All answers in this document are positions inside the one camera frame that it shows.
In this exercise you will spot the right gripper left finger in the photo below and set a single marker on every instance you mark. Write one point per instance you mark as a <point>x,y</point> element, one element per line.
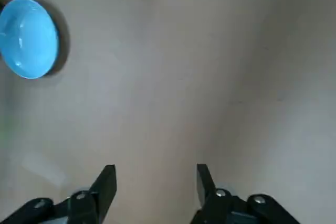
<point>102,195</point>

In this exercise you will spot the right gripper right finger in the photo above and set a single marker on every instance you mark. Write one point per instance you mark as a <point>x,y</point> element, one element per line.
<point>210,200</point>

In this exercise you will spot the blue plate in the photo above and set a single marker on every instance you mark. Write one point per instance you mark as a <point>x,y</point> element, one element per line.
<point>26,37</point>

